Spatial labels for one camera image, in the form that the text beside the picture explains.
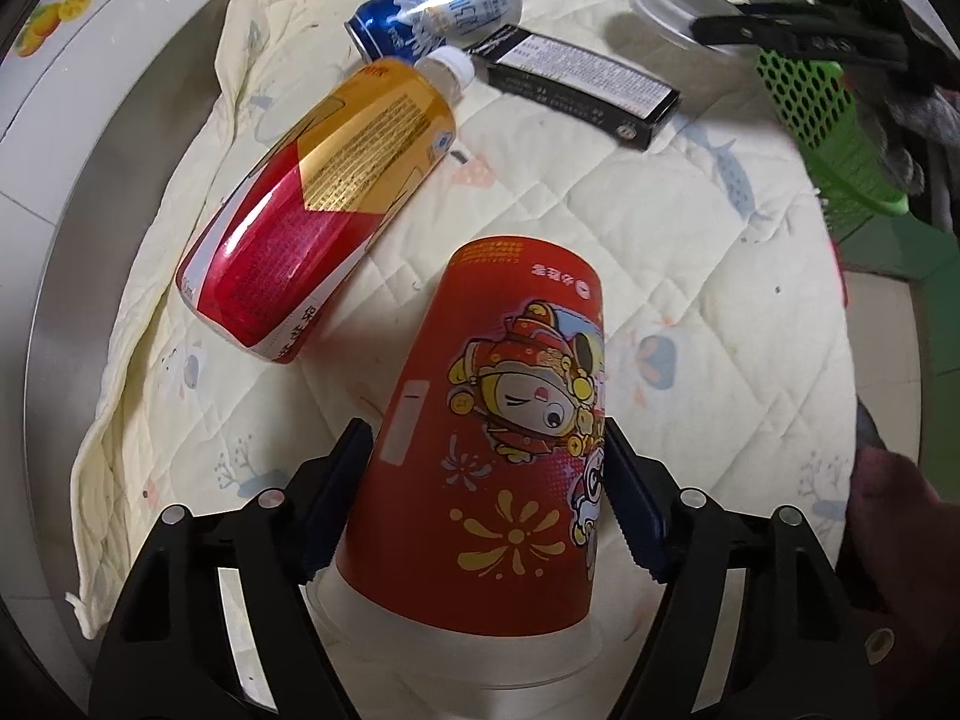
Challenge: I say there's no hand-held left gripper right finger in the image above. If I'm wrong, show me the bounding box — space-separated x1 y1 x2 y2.
604 420 863 720

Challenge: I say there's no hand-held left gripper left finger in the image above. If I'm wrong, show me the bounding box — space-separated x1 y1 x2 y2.
90 416 376 720

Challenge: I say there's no green perforated plastic basket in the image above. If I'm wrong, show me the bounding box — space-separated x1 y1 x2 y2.
754 45 912 237

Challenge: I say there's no clear plastic lid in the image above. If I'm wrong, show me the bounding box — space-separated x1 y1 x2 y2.
628 0 743 57

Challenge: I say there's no red cartoon paper cup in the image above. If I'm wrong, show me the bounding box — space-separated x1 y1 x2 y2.
307 235 608 670

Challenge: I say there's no person's right hand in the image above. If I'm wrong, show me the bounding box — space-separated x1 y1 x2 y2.
874 79 960 192

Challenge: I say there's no cream quilted printed cloth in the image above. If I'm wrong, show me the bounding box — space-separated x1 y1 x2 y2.
64 0 860 635

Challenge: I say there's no black cardboard box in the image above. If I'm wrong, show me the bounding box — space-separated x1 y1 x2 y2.
463 24 682 151

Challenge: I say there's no dark maroon cloth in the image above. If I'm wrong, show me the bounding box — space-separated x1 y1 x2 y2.
846 390 960 616

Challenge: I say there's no gold red plastic bottle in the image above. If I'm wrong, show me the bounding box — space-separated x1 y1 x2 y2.
176 45 477 366

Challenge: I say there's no blue silver drink can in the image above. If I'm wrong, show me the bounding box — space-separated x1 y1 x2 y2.
345 0 524 65

